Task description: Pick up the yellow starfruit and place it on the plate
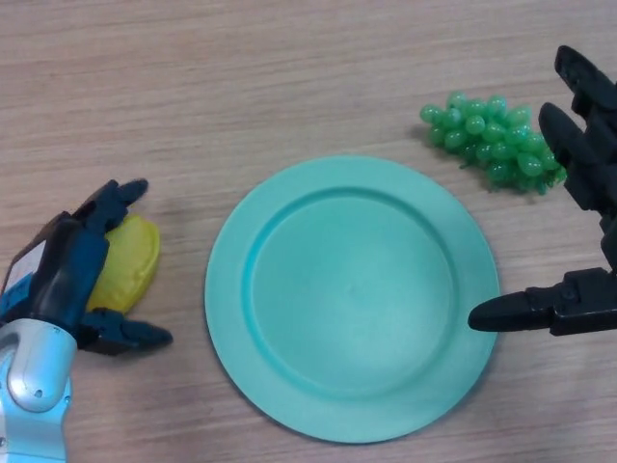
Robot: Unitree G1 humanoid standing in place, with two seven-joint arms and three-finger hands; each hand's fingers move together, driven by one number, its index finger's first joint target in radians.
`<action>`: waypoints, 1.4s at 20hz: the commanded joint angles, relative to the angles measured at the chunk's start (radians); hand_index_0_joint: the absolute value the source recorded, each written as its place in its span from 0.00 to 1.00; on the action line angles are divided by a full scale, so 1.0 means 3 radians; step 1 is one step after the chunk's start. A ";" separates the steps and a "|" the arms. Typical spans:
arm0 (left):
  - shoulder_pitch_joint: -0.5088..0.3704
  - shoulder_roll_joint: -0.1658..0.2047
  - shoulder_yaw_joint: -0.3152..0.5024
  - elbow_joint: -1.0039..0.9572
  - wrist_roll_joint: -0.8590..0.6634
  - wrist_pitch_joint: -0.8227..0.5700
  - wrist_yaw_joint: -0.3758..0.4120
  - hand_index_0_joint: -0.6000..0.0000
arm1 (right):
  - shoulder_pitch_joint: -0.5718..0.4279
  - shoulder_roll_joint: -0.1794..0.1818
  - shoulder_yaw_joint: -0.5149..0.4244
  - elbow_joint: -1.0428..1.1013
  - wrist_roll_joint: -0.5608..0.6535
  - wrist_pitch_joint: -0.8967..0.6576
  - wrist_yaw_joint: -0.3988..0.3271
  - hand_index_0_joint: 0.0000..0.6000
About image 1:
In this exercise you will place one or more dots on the green round plate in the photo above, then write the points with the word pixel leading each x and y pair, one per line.
pixel 356 299

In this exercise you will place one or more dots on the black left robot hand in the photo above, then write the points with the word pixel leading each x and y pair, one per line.
pixel 67 270

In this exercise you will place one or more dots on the bunch of green grapes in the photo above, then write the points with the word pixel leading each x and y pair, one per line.
pixel 477 125

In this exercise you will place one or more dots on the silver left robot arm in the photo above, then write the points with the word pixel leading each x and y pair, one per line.
pixel 34 371

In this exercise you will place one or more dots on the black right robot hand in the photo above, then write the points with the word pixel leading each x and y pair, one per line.
pixel 598 169

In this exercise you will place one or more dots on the yellow starfruit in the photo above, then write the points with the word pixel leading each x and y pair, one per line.
pixel 130 260

